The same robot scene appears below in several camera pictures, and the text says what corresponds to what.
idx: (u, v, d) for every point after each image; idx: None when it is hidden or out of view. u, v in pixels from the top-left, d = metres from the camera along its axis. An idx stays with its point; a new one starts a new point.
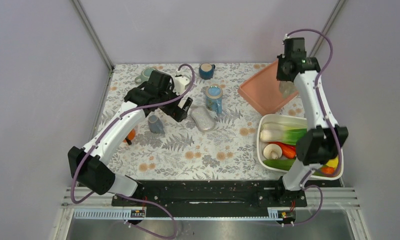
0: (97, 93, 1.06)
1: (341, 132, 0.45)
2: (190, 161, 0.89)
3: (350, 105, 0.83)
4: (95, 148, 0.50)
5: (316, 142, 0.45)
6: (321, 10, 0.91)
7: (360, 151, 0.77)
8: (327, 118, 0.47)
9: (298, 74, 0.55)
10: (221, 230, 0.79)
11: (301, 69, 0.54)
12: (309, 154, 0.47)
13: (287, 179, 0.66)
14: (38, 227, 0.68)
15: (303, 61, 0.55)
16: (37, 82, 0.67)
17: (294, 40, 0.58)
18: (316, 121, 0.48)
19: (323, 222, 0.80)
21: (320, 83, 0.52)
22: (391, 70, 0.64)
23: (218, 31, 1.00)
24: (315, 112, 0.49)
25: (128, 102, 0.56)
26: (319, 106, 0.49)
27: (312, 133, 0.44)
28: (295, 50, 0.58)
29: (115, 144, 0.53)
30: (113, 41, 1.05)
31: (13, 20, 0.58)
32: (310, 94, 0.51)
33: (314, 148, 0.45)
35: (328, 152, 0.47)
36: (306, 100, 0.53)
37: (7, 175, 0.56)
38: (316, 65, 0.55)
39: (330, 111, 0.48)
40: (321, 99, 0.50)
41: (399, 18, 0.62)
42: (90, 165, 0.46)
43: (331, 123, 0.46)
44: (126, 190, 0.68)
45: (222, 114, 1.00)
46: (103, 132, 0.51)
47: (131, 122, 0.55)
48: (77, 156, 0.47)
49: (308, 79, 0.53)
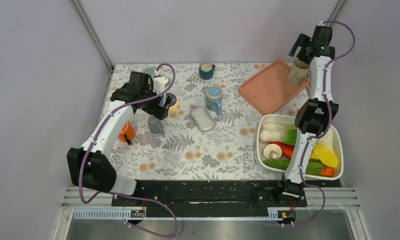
0: (97, 93, 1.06)
1: (334, 107, 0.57)
2: (190, 161, 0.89)
3: (350, 105, 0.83)
4: (94, 145, 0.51)
5: (309, 109, 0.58)
6: (321, 11, 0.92)
7: (360, 151, 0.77)
8: (324, 94, 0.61)
9: (315, 57, 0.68)
10: (221, 230, 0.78)
11: (317, 54, 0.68)
12: (302, 119, 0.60)
13: (288, 166, 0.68)
14: (37, 227, 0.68)
15: (322, 48, 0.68)
16: (37, 82, 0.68)
17: (321, 28, 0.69)
18: (316, 94, 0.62)
19: (323, 222, 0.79)
21: (330, 66, 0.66)
22: (391, 70, 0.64)
23: (218, 32, 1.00)
24: (317, 89, 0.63)
25: (115, 101, 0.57)
26: (322, 84, 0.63)
27: (308, 103, 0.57)
28: (320, 37, 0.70)
29: (112, 139, 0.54)
30: (113, 41, 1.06)
31: (13, 20, 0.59)
32: (318, 73, 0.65)
33: (307, 115, 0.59)
35: (318, 123, 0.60)
36: (314, 77, 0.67)
37: (5, 176, 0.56)
38: (332, 54, 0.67)
39: (330, 90, 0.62)
40: (325, 79, 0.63)
41: (399, 17, 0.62)
42: (93, 161, 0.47)
43: (327, 97, 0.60)
44: (126, 189, 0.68)
45: (222, 114, 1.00)
46: (99, 129, 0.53)
47: (123, 118, 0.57)
48: (77, 156, 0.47)
49: (321, 63, 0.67)
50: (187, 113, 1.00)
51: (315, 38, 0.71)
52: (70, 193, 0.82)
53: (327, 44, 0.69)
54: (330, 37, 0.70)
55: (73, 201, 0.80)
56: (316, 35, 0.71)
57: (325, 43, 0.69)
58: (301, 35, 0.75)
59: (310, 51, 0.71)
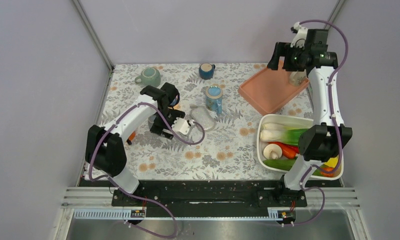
0: (97, 93, 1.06)
1: (346, 132, 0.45)
2: (190, 161, 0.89)
3: (351, 105, 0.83)
4: (115, 127, 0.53)
5: (317, 137, 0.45)
6: (321, 10, 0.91)
7: (360, 151, 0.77)
8: (334, 116, 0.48)
9: (314, 69, 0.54)
10: (222, 230, 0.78)
11: (317, 64, 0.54)
12: (308, 148, 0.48)
13: (288, 176, 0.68)
14: (38, 227, 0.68)
15: (322, 56, 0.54)
16: (38, 82, 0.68)
17: (317, 30, 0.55)
18: (322, 118, 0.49)
19: (324, 222, 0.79)
21: (334, 79, 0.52)
22: (391, 69, 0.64)
23: (219, 31, 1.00)
24: (323, 109, 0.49)
25: (144, 95, 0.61)
26: (329, 103, 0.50)
27: (315, 130, 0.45)
28: (317, 42, 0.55)
29: (131, 128, 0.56)
30: (113, 41, 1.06)
31: (13, 19, 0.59)
32: (322, 91, 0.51)
33: (315, 143, 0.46)
35: (328, 150, 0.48)
36: (316, 95, 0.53)
37: (6, 175, 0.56)
38: (334, 62, 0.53)
39: (338, 111, 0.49)
40: (332, 97, 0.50)
41: (398, 18, 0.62)
42: (110, 141, 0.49)
43: (336, 122, 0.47)
44: (128, 187, 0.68)
45: (222, 114, 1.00)
46: (123, 115, 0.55)
47: (146, 112, 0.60)
48: (97, 134, 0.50)
49: (324, 75, 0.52)
50: (187, 114, 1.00)
51: (310, 44, 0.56)
52: (70, 193, 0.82)
53: (326, 51, 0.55)
54: (326, 42, 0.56)
55: (73, 201, 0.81)
56: (311, 40, 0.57)
57: (323, 49, 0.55)
58: (277, 45, 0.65)
59: (308, 60, 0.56)
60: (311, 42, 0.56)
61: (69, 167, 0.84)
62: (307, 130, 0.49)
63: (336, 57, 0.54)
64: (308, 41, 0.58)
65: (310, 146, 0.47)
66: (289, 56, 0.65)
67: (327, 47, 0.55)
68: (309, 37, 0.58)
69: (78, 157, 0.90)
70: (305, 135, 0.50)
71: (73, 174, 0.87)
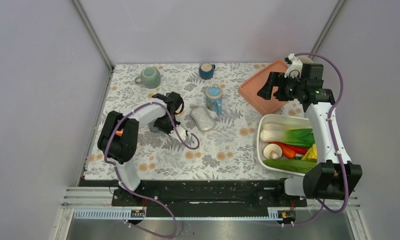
0: (97, 93, 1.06)
1: (355, 171, 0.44)
2: (190, 161, 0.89)
3: (350, 105, 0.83)
4: (132, 115, 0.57)
5: (324, 177, 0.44)
6: (321, 10, 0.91)
7: (360, 151, 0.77)
8: (339, 153, 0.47)
9: (311, 106, 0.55)
10: (221, 230, 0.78)
11: (314, 101, 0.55)
12: (316, 188, 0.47)
13: (288, 184, 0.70)
14: (38, 227, 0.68)
15: (317, 92, 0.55)
16: (38, 81, 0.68)
17: (311, 65, 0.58)
18: (326, 154, 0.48)
19: (324, 222, 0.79)
21: (333, 115, 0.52)
22: (391, 70, 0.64)
23: (218, 31, 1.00)
24: (326, 146, 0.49)
25: (155, 99, 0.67)
26: (331, 139, 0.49)
27: (322, 168, 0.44)
28: (312, 78, 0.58)
29: (145, 119, 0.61)
30: (113, 42, 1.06)
31: (13, 19, 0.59)
32: (323, 128, 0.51)
33: (322, 183, 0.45)
35: (338, 191, 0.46)
36: (317, 132, 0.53)
37: (6, 175, 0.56)
38: (330, 99, 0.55)
39: (343, 146, 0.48)
40: (334, 134, 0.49)
41: (398, 18, 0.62)
42: (129, 123, 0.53)
43: (342, 158, 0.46)
44: (130, 183, 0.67)
45: (222, 114, 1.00)
46: (140, 107, 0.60)
47: (158, 111, 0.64)
48: (116, 117, 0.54)
49: (322, 111, 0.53)
50: (187, 113, 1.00)
51: (306, 79, 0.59)
52: (71, 193, 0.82)
53: (321, 86, 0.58)
54: (321, 77, 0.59)
55: (73, 201, 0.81)
56: (308, 75, 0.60)
57: (319, 84, 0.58)
58: (272, 75, 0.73)
59: (304, 97, 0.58)
60: (308, 77, 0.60)
61: (69, 167, 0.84)
62: (313, 169, 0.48)
63: (332, 94, 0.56)
64: (304, 75, 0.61)
65: (318, 185, 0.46)
66: (284, 86, 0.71)
67: (322, 82, 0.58)
68: (305, 70, 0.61)
69: (78, 157, 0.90)
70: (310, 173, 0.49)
71: (73, 174, 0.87)
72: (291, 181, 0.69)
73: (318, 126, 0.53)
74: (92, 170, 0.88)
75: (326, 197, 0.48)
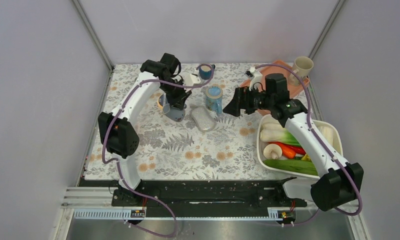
0: (97, 93, 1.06)
1: (357, 170, 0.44)
2: (190, 161, 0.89)
3: (350, 105, 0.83)
4: (122, 112, 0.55)
5: (331, 188, 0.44)
6: (321, 11, 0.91)
7: (359, 151, 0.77)
8: (335, 158, 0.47)
9: (288, 120, 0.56)
10: (221, 230, 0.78)
11: (289, 114, 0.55)
12: (329, 200, 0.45)
13: (288, 186, 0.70)
14: (38, 227, 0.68)
15: (289, 106, 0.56)
16: (37, 81, 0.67)
17: (275, 81, 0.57)
18: (326, 164, 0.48)
19: (324, 222, 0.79)
21: (312, 123, 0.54)
22: (391, 70, 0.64)
23: (218, 31, 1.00)
24: (321, 155, 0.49)
25: (145, 72, 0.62)
26: (322, 148, 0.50)
27: (329, 180, 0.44)
28: (279, 91, 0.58)
29: (137, 109, 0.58)
30: (113, 41, 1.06)
31: (13, 19, 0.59)
32: (310, 139, 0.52)
33: (334, 194, 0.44)
35: (350, 195, 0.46)
36: (305, 143, 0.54)
37: (6, 175, 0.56)
38: (302, 107, 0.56)
39: (335, 150, 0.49)
40: (323, 142, 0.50)
41: (397, 19, 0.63)
42: (120, 126, 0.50)
43: (340, 162, 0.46)
44: (131, 181, 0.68)
45: (222, 114, 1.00)
46: (127, 98, 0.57)
47: (150, 90, 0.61)
48: (106, 120, 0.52)
49: (301, 122, 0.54)
50: (187, 113, 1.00)
51: (274, 94, 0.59)
52: (71, 193, 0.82)
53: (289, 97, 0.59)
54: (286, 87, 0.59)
55: (73, 201, 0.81)
56: (273, 90, 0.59)
57: (286, 96, 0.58)
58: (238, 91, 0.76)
59: (278, 114, 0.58)
60: (274, 92, 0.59)
61: (69, 167, 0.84)
62: (318, 183, 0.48)
63: (301, 103, 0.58)
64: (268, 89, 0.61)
65: (329, 196, 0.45)
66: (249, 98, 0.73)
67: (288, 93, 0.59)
68: (269, 85, 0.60)
69: (78, 158, 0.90)
70: (316, 188, 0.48)
71: (73, 174, 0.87)
72: (293, 181, 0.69)
73: (304, 137, 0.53)
74: (93, 170, 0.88)
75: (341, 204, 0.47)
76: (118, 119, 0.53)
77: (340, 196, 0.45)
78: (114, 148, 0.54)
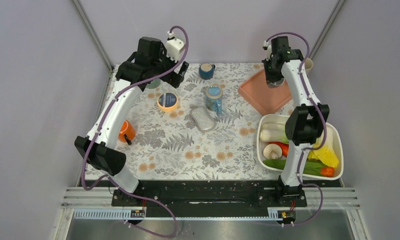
0: (97, 93, 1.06)
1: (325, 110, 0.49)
2: (190, 161, 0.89)
3: (350, 105, 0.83)
4: (99, 135, 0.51)
5: (299, 118, 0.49)
6: (321, 10, 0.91)
7: (359, 152, 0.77)
8: (310, 97, 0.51)
9: (285, 64, 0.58)
10: (222, 230, 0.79)
11: (286, 59, 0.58)
12: (295, 130, 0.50)
13: (285, 172, 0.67)
14: (38, 227, 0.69)
15: (288, 52, 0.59)
16: (37, 82, 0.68)
17: (278, 37, 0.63)
18: (301, 100, 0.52)
19: (323, 222, 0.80)
21: (304, 69, 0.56)
22: (391, 70, 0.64)
23: (218, 31, 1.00)
24: (300, 93, 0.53)
25: (121, 80, 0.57)
26: (303, 88, 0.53)
27: (297, 111, 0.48)
28: (281, 45, 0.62)
29: (116, 128, 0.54)
30: (113, 42, 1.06)
31: (13, 20, 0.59)
32: (295, 80, 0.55)
33: (299, 125, 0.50)
35: (314, 130, 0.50)
36: (292, 86, 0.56)
37: (6, 176, 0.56)
38: (300, 56, 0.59)
39: (313, 93, 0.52)
40: (305, 83, 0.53)
41: (397, 19, 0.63)
42: (99, 151, 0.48)
43: (313, 101, 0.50)
44: (127, 187, 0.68)
45: (222, 114, 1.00)
46: (103, 117, 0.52)
47: (128, 101, 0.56)
48: (83, 145, 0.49)
49: (294, 67, 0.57)
50: (187, 113, 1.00)
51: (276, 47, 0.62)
52: (70, 193, 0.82)
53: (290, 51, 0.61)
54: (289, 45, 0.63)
55: (73, 201, 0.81)
56: (275, 46, 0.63)
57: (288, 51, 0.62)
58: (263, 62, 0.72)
59: (277, 59, 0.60)
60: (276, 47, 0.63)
61: (69, 167, 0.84)
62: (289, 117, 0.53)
63: (301, 54, 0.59)
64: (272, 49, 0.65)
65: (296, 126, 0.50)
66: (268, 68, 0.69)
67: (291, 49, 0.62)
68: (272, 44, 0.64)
69: (78, 158, 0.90)
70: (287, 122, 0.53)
71: (74, 174, 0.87)
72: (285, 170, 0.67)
73: (292, 80, 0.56)
74: (93, 170, 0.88)
75: (305, 139, 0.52)
76: (95, 144, 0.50)
77: (304, 129, 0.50)
78: (99, 166, 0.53)
